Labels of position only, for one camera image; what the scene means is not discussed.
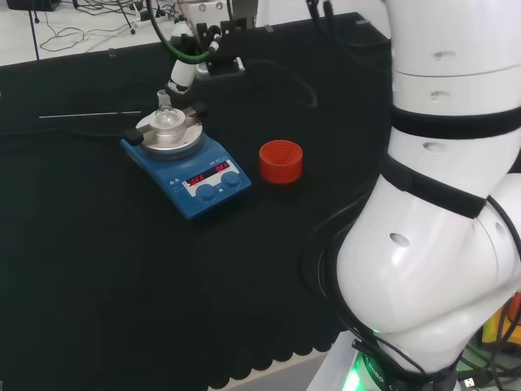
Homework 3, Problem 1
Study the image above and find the yellow stop button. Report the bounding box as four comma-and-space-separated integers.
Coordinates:
481, 291, 521, 348

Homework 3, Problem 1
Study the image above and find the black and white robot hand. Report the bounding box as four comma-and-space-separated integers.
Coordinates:
166, 19, 247, 99

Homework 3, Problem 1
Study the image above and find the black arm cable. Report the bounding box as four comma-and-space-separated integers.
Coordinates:
300, 194, 521, 386

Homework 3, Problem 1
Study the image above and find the clear round-bottom flask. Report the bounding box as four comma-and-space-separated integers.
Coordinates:
153, 90, 182, 129

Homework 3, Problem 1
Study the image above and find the thin glass rod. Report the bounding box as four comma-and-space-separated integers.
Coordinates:
38, 110, 142, 120

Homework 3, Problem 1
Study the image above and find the heater with blue base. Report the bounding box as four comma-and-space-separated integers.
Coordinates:
120, 103, 253, 222

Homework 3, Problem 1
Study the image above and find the black device on floor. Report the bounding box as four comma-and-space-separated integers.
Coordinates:
7, 0, 63, 12

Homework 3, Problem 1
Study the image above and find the black heater power cable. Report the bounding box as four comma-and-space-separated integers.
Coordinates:
243, 58, 319, 108

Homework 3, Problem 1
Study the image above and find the black bench cloth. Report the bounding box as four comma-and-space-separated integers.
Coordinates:
0, 11, 394, 391

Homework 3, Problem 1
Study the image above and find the green cable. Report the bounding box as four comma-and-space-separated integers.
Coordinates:
146, 0, 213, 65

